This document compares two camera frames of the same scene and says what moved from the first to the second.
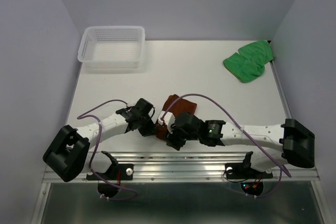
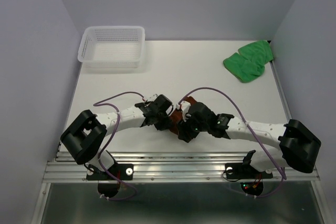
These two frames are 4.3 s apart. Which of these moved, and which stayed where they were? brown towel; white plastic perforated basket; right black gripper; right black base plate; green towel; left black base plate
Moved: brown towel; right black gripper
Stayed: green towel; left black base plate; white plastic perforated basket; right black base plate
